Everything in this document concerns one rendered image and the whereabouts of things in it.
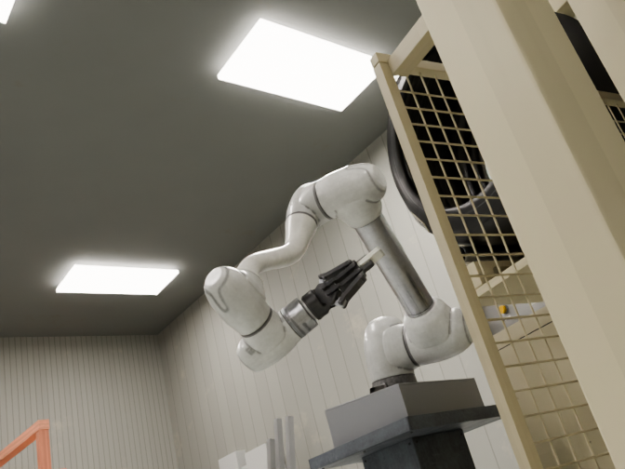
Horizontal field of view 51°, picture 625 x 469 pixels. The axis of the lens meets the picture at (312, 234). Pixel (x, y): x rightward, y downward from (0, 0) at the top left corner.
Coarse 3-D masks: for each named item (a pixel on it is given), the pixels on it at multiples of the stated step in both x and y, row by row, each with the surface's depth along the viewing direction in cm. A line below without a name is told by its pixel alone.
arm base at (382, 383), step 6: (390, 378) 222; (396, 378) 222; (402, 378) 222; (408, 378) 223; (414, 378) 225; (372, 384) 228; (378, 384) 224; (384, 384) 221; (390, 384) 221; (372, 390) 221; (378, 390) 219
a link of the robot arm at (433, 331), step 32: (320, 192) 200; (352, 192) 195; (384, 192) 198; (352, 224) 202; (384, 224) 204; (384, 256) 206; (416, 288) 212; (416, 320) 215; (448, 320) 215; (416, 352) 220; (448, 352) 217
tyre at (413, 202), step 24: (576, 24) 146; (432, 48) 160; (576, 48) 138; (600, 72) 139; (408, 96) 171; (456, 96) 187; (432, 120) 186; (456, 120) 189; (408, 168) 171; (432, 168) 186; (456, 168) 189; (480, 168) 185; (408, 192) 167; (456, 192) 186; (480, 192) 184; (480, 240) 152
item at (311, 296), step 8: (320, 288) 168; (328, 288) 166; (304, 296) 165; (312, 296) 164; (320, 296) 166; (328, 296) 165; (336, 296) 164; (312, 304) 163; (320, 304) 163; (328, 304) 164; (312, 312) 163; (320, 312) 164; (328, 312) 166
